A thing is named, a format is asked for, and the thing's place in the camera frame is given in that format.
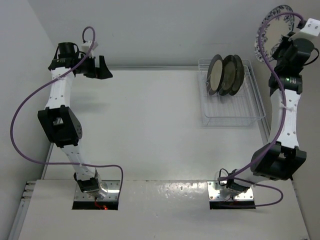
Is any purple cable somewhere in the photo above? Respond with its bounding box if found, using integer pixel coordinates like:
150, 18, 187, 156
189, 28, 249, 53
9, 26, 124, 198
217, 11, 305, 207

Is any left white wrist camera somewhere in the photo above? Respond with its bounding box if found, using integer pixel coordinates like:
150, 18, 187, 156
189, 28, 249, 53
81, 40, 98, 56

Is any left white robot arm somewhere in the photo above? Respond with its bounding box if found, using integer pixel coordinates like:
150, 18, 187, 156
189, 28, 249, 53
37, 40, 113, 199

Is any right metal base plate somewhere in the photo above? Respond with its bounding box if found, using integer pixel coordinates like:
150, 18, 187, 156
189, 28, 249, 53
207, 180, 254, 202

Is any silver rim plate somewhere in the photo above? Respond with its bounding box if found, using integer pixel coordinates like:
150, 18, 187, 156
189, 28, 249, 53
229, 54, 245, 96
206, 54, 224, 96

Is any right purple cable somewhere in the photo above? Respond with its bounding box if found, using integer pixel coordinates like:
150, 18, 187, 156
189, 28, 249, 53
217, 11, 305, 207

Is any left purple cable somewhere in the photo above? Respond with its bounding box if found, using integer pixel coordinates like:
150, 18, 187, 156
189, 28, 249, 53
9, 26, 124, 198

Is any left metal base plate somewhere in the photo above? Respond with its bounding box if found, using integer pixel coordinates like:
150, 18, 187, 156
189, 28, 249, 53
73, 180, 121, 202

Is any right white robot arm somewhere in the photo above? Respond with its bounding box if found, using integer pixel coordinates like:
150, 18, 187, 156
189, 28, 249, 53
224, 31, 318, 195

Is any white wire dish rack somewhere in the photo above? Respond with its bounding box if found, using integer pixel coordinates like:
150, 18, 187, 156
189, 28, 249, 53
197, 58, 266, 128

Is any striped dark rim plate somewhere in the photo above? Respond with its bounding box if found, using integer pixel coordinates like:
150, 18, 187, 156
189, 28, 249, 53
218, 55, 237, 96

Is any right black base cable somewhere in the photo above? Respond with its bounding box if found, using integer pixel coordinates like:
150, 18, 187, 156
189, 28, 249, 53
218, 169, 230, 195

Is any blue floral plate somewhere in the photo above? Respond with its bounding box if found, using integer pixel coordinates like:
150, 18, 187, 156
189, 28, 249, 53
254, 4, 295, 63

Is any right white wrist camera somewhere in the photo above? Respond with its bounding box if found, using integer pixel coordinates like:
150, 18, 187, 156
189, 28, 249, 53
297, 18, 320, 41

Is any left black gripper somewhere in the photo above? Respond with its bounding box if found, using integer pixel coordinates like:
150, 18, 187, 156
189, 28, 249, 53
75, 53, 112, 80

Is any metal base plate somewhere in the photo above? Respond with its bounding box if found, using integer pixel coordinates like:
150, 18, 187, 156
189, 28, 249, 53
73, 180, 121, 202
207, 180, 254, 202

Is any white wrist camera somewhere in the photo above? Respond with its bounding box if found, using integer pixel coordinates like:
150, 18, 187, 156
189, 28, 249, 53
81, 40, 98, 56
297, 18, 320, 41

